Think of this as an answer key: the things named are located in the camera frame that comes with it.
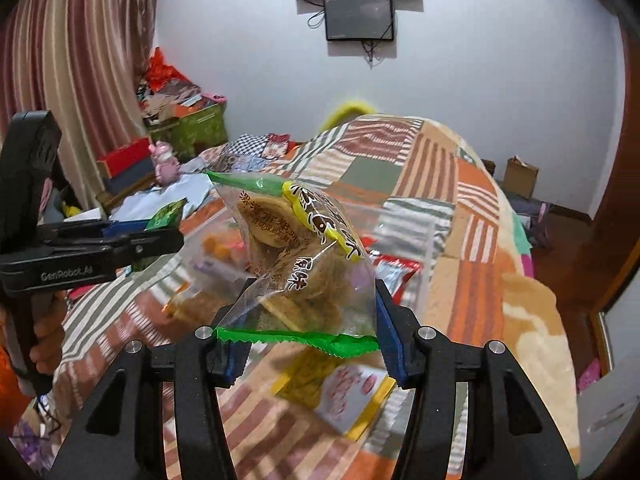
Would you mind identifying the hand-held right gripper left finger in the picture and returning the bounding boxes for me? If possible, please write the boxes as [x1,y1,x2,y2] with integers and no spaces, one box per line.
[50,280,256,480]

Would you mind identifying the black monitor cable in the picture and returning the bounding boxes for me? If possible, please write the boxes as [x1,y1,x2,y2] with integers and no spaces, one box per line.
[361,40,383,68]

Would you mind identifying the person's left forearm orange sleeve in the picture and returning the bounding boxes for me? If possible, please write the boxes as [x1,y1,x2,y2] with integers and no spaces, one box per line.
[0,345,36,431]

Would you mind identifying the pile of clothes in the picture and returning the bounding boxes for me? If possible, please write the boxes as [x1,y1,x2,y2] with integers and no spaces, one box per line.
[505,195,556,256]

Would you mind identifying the small green patterned packet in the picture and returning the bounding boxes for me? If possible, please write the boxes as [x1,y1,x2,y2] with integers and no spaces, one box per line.
[145,199,188,232]

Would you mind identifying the red plastic bag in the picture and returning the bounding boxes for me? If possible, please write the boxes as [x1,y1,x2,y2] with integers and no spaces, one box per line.
[145,47,193,93]

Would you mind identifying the striped patchwork blanket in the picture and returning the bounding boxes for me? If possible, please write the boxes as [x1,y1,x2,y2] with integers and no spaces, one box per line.
[10,114,526,480]

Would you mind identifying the clear cookie bag green ends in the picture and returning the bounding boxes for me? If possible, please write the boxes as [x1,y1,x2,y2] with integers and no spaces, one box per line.
[206,170,381,358]

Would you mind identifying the pile of magazines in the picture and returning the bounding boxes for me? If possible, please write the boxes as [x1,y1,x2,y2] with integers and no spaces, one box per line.
[137,80,206,121]

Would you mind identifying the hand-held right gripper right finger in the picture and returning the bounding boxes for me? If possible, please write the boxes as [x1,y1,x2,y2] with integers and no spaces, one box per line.
[372,277,581,480]

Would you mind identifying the checkered patchwork quilt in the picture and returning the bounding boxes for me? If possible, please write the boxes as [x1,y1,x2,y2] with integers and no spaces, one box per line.
[197,132,301,176]

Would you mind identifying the small black monitor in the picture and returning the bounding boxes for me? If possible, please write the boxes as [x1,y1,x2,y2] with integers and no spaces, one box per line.
[323,0,396,42]

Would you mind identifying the brown wooden door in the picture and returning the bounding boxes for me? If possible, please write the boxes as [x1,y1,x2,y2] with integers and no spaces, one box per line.
[525,10,640,376]

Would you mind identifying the green cardboard box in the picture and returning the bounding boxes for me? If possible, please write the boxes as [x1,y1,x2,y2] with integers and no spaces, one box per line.
[147,102,229,161]

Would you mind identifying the striped pink curtain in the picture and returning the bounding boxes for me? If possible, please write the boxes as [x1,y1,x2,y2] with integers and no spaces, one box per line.
[0,0,161,211]

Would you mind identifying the person's left hand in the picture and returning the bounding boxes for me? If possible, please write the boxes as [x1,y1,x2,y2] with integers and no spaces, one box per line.
[27,292,68,377]

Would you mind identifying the red snack packet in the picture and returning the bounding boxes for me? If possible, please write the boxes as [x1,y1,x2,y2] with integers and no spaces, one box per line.
[367,254,423,306]

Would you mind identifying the pink plush toy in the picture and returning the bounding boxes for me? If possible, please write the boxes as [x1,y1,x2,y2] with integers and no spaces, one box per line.
[148,141,183,186]

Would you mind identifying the yellow plush toy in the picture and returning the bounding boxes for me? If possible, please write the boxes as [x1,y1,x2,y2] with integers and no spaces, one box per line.
[320,101,376,131]

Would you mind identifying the beige bread packet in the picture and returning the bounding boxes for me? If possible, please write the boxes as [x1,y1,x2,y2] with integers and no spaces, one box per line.
[182,252,246,286]

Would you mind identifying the light blue cloth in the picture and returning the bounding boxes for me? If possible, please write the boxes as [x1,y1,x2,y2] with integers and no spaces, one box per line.
[110,172,221,223]

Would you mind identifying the brown cardboard box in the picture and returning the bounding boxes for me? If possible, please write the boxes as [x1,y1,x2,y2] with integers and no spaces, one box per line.
[502,156,540,200]

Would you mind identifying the clear plastic container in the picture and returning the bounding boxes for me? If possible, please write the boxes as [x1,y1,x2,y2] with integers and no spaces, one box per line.
[162,210,441,341]

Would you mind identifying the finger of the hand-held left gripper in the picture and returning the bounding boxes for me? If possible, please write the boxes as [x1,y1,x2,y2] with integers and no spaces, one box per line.
[45,230,185,272]
[36,219,152,242]

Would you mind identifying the brown bun packet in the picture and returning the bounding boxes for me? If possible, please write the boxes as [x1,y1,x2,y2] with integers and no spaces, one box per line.
[165,280,226,333]

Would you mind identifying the red flat box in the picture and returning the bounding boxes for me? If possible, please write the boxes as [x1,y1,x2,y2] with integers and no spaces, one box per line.
[96,137,158,181]

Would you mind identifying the yellow and white snack packet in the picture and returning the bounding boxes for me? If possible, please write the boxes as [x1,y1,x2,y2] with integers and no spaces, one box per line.
[272,347,398,442]

